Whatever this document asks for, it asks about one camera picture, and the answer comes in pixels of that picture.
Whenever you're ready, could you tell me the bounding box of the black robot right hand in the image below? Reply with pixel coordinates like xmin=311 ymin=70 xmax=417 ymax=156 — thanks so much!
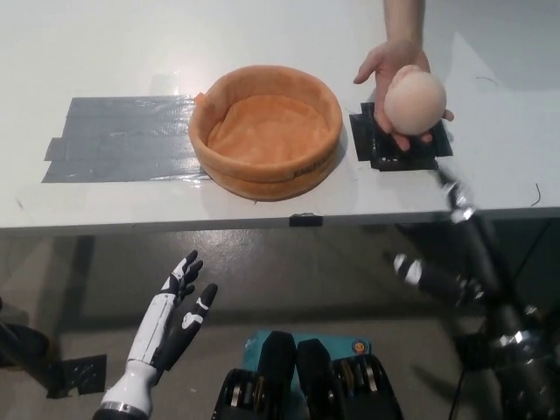
xmin=384 ymin=165 xmax=543 ymax=350

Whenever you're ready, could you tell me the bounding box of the person's bare hand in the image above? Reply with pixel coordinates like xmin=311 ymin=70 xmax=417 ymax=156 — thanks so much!
xmin=353 ymin=39 xmax=456 ymax=152

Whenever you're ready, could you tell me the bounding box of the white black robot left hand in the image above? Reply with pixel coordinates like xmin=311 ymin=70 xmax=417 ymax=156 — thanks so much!
xmin=102 ymin=249 xmax=219 ymax=415

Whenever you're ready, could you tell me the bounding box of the pale pink plush dumpling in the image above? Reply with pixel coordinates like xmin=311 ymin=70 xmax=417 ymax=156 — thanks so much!
xmin=383 ymin=65 xmax=448 ymax=136

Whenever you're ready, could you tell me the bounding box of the black floor tape patch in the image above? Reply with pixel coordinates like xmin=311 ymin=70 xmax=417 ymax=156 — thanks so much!
xmin=45 ymin=353 xmax=109 ymax=400

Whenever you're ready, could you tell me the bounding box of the dark table leg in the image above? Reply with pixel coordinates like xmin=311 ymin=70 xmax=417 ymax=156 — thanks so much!
xmin=51 ymin=235 xmax=96 ymax=349

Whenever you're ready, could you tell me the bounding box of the large black tape patch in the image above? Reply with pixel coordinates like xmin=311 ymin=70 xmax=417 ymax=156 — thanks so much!
xmin=348 ymin=101 xmax=455 ymax=172

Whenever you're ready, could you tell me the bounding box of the orange plush round basket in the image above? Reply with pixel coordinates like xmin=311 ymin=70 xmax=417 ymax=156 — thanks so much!
xmin=187 ymin=64 xmax=344 ymax=203

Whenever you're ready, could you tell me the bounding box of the black stand foot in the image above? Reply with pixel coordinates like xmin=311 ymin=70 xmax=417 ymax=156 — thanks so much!
xmin=0 ymin=321 xmax=50 ymax=375

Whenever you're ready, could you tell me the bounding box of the small black tape strip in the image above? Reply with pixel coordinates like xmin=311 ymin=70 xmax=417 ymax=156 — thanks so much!
xmin=289 ymin=212 xmax=325 ymax=228

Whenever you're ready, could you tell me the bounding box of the grey duct tape patch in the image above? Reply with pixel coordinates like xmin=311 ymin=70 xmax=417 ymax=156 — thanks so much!
xmin=41 ymin=93 xmax=212 ymax=186

